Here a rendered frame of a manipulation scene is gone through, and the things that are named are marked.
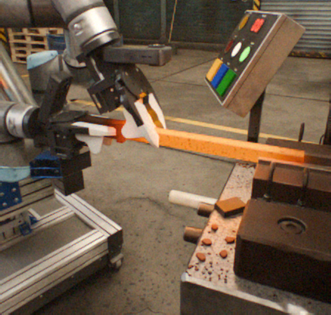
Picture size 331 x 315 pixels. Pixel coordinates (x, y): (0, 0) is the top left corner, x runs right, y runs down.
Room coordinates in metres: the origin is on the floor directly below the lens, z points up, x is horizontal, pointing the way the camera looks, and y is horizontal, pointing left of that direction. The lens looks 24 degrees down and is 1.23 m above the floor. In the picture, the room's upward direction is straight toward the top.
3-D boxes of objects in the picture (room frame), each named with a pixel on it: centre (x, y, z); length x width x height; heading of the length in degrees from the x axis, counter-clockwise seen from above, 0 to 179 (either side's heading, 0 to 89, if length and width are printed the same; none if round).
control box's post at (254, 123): (1.06, -0.29, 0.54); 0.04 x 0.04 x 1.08; 68
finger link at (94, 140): (0.59, 0.15, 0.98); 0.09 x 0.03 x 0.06; 65
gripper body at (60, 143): (0.64, 0.24, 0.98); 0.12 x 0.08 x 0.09; 68
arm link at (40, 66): (1.28, 0.49, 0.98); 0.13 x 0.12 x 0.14; 106
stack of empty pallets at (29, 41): (7.46, 2.80, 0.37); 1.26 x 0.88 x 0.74; 61
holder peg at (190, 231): (0.44, -0.04, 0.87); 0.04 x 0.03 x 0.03; 68
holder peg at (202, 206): (0.51, -0.07, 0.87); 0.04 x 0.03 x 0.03; 68
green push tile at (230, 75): (0.96, -0.17, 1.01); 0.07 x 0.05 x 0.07; 3
